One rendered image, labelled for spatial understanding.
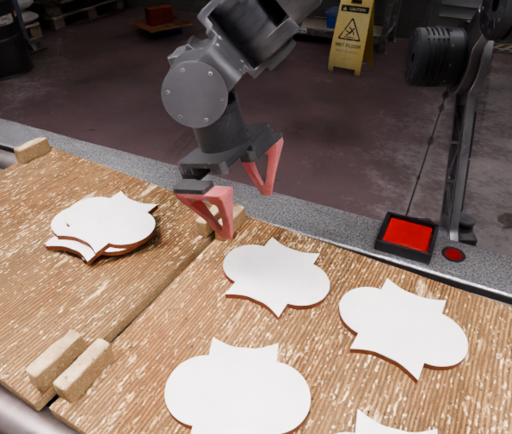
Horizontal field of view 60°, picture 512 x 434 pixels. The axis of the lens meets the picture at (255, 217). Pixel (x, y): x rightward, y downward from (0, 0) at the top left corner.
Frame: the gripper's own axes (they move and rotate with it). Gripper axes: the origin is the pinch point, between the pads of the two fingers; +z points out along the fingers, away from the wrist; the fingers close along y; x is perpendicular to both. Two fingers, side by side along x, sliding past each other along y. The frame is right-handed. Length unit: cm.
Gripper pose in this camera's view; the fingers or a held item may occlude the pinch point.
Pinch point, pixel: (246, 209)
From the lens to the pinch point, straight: 54.1
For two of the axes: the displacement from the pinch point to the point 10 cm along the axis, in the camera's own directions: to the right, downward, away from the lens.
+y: 4.9, -5.5, 6.7
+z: 2.6, 8.3, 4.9
